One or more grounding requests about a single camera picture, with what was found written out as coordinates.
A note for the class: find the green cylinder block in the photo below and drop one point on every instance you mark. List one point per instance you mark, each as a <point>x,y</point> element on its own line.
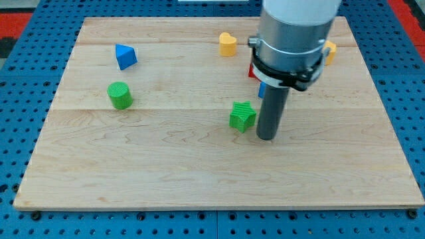
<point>119,95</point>

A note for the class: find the blue block behind pusher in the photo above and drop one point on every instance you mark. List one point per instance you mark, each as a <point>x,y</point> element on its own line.
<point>262,89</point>

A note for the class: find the yellow heart block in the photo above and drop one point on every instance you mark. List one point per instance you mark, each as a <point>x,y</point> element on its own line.
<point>227,44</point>

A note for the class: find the blue triangle block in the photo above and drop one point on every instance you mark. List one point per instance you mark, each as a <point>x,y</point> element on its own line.
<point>125,56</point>

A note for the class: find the red block behind arm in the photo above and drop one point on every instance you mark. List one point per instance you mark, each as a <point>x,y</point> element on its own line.
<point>251,73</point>

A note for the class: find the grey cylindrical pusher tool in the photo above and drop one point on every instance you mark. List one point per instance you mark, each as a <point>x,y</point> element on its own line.
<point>271,111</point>

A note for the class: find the wooden board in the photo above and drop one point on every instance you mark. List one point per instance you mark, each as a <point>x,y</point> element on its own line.
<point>173,148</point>

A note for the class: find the robot arm silver white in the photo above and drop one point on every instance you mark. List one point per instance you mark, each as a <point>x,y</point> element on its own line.
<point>287,50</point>

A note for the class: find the yellow block behind arm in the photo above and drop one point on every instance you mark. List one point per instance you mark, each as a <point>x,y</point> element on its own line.
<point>332,51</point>

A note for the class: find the green star block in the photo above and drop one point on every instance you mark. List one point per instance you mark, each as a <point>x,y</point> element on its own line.
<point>242,116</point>

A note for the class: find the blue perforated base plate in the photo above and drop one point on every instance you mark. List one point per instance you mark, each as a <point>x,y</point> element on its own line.
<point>40,38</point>

